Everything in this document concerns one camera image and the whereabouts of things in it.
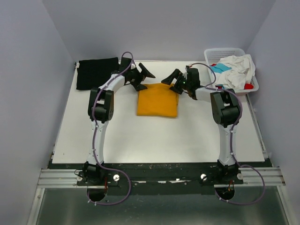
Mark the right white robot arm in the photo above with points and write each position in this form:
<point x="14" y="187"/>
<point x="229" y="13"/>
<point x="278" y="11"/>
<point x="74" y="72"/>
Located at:
<point x="226" y="112"/>

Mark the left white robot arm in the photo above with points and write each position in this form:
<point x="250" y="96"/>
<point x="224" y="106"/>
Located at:
<point x="100" y="112"/>

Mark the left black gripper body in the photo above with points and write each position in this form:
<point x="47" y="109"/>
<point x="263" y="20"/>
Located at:
<point x="134" y="76"/>

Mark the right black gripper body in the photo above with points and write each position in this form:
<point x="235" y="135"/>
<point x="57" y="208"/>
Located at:
<point x="182" y="82"/>

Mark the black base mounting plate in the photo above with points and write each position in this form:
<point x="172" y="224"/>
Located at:
<point x="147" y="179"/>

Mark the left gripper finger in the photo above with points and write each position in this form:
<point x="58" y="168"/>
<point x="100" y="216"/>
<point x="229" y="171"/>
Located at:
<point x="145" y="72"/>
<point x="138" y="86"/>

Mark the white t shirt in basket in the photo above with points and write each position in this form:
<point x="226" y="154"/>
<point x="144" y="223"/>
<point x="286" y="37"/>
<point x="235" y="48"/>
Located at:
<point x="240" y="62"/>

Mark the white plastic basket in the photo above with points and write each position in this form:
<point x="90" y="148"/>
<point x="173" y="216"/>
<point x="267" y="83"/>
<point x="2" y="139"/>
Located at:
<point x="213" y="55"/>

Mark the red cloth in basket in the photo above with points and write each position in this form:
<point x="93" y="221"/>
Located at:
<point x="233" y="79"/>

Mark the orange t shirt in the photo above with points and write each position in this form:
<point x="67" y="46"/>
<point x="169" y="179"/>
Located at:
<point x="158" y="100"/>

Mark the aluminium rail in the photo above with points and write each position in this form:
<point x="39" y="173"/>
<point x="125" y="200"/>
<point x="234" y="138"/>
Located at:
<point x="262" y="179"/>

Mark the blue cloth in basket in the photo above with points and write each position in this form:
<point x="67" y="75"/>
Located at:
<point x="219" y="68"/>

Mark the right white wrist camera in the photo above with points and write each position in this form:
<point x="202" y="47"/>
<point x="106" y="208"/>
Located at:
<point x="187" y="67"/>

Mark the folded black t shirt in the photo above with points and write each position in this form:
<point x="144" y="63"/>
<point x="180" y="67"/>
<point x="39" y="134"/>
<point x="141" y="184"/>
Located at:
<point x="95" y="73"/>

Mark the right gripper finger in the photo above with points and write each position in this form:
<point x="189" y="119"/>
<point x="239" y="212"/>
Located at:
<point x="176" y="89"/>
<point x="174" y="75"/>

